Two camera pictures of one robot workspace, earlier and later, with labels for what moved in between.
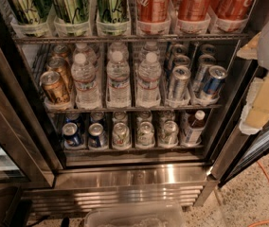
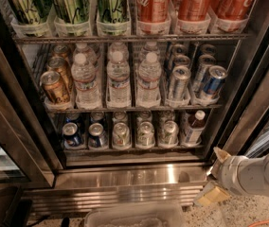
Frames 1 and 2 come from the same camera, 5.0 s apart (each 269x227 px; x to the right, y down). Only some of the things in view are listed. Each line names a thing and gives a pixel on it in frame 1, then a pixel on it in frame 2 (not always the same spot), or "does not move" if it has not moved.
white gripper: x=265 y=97 to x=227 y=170
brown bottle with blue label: x=196 y=127 does not move
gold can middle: x=60 y=65 does not move
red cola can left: x=153 y=3 does not move
